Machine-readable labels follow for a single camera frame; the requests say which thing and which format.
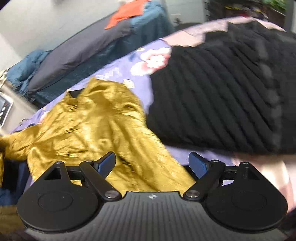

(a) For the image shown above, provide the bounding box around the orange cloth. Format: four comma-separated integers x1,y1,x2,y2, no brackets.
105,0,151,30

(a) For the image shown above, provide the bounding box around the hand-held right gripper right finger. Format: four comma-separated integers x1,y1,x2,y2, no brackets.
183,152,259,202

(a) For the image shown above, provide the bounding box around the teal covered bed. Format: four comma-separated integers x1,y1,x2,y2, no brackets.
7,0,176,108

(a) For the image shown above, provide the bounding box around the white appliance with control panel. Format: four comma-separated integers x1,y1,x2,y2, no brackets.
0,70,37,136

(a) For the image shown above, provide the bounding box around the black cloth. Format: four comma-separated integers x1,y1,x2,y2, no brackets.
68,90,84,99

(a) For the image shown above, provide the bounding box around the mustard yellow satin garment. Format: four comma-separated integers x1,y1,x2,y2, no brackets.
0,77,197,234

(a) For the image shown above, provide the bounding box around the black ribbed knit sweater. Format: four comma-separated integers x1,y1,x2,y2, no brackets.
146,22,296,154

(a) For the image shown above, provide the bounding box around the purple floral bedsheet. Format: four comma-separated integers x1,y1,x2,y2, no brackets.
10,38,236,193

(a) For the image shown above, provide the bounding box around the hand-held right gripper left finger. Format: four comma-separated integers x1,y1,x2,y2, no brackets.
43,152,122,202

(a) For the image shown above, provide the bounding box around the dark grey pillow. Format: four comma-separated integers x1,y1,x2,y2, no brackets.
26,17,133,93

